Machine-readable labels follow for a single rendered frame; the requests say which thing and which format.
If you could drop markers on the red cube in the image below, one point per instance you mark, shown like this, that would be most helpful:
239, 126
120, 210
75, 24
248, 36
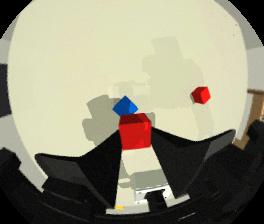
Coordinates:
135, 131
201, 95

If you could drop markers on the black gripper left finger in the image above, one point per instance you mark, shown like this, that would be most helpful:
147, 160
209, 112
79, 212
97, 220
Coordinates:
98, 169

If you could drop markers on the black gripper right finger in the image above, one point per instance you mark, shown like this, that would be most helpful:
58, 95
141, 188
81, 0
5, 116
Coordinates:
182, 159

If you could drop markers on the blue cube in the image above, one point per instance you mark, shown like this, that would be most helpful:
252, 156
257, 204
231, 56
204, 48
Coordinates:
125, 107

